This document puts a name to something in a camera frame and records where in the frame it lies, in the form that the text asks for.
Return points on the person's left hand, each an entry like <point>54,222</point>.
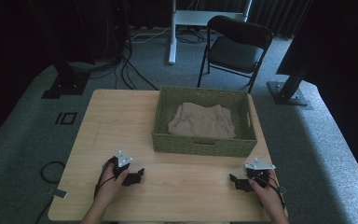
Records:
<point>110,188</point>

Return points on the person's right hand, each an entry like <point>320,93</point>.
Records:
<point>265,196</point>

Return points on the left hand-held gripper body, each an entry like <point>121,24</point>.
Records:
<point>121,164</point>

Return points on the black metal stand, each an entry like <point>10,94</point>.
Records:
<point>289,90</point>
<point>66,82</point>

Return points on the black folding chair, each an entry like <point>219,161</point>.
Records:
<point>234,53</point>

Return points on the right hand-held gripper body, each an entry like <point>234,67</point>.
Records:
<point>258,169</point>

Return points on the white desk frame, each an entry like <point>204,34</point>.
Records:
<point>175,34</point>

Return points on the dark curtain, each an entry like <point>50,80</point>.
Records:
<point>276,15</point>

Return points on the green woven basket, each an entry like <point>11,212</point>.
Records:
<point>167,124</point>

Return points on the beige pants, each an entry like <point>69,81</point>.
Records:
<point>202,122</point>

